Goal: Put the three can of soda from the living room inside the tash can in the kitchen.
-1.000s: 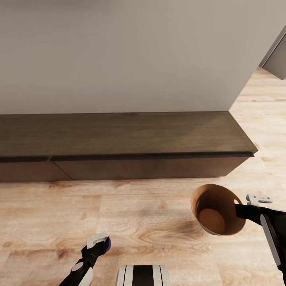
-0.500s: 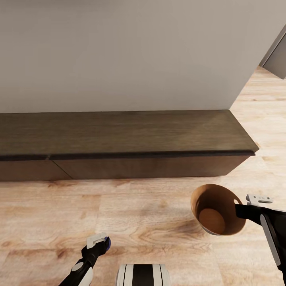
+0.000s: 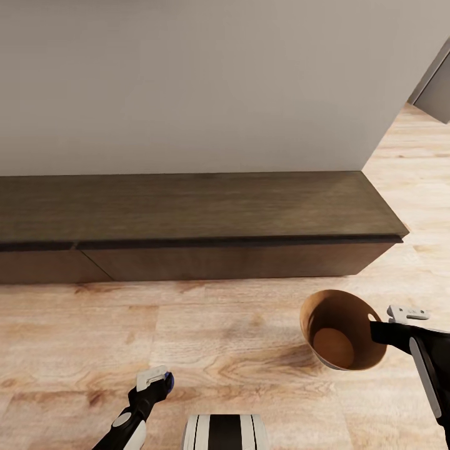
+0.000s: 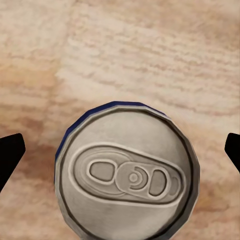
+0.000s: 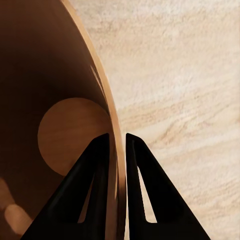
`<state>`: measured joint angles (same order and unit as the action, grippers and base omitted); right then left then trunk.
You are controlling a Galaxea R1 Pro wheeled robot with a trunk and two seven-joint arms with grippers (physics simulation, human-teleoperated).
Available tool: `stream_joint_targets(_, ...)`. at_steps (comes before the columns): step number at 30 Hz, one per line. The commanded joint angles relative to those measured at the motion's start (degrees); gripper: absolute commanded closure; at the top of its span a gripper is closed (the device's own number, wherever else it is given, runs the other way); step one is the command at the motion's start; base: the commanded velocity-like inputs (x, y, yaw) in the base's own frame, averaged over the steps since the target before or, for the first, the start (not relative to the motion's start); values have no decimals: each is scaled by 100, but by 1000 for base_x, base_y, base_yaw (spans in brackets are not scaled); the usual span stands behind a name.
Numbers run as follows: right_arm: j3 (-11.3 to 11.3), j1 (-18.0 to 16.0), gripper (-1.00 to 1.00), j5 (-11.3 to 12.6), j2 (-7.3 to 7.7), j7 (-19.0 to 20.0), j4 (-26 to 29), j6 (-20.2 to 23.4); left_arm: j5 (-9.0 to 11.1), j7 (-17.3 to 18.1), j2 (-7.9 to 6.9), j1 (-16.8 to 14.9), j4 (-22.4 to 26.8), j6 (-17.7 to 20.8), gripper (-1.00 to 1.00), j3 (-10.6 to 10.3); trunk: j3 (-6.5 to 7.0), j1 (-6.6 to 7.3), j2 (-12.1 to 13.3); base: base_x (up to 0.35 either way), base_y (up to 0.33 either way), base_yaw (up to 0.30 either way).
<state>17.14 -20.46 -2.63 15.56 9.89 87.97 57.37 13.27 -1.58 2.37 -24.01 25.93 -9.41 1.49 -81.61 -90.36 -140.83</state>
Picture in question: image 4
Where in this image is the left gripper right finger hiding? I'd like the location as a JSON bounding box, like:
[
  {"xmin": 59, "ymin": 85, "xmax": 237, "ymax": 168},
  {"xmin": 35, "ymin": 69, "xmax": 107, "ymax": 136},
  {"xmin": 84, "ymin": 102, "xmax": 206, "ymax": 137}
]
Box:
[{"xmin": 224, "ymin": 132, "xmax": 240, "ymax": 172}]

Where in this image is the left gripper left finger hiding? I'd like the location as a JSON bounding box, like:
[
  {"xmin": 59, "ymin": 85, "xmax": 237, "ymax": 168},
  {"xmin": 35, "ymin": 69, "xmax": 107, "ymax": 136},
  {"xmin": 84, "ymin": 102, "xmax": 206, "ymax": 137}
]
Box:
[{"xmin": 0, "ymin": 133, "xmax": 26, "ymax": 192}]

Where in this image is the can of soda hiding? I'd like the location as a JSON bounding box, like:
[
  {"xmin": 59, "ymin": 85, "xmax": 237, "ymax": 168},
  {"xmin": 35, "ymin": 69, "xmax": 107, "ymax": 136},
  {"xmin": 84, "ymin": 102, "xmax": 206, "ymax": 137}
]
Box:
[{"xmin": 54, "ymin": 100, "xmax": 201, "ymax": 240}]

